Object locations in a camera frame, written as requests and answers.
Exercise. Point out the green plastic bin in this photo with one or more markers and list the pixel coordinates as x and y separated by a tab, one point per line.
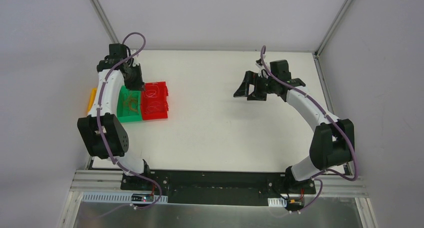
129	106

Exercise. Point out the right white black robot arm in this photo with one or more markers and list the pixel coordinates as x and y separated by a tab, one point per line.
333	138

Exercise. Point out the yellow plastic bin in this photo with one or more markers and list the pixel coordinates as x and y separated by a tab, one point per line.
91	100

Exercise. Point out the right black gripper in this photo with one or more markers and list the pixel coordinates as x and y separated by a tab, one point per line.
257	88

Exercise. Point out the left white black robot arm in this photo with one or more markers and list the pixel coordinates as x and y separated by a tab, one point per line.
101	131

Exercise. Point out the left controller circuit board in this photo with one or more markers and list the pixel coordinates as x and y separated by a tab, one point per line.
142	198

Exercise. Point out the left white slotted cable duct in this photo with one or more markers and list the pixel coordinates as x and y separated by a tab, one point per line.
119	198

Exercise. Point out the right controller circuit board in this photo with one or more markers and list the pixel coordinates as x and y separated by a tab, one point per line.
294	206

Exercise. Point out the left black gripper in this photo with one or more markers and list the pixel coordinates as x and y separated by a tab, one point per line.
134	81

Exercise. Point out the red plastic bin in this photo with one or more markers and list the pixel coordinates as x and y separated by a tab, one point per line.
154	104

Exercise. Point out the white slotted cable duct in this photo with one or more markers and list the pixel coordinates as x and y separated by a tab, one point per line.
277	202
119	198

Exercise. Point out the right white slotted cable duct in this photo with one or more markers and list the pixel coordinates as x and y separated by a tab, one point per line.
277	202

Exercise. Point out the aluminium frame rail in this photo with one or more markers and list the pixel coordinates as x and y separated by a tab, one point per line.
110	181

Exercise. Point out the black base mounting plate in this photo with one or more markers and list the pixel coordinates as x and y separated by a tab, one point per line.
218	187

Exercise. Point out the controller circuit board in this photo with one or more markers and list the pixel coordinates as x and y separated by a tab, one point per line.
294	206
142	198

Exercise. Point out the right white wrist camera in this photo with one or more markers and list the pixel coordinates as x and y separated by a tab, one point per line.
259	63

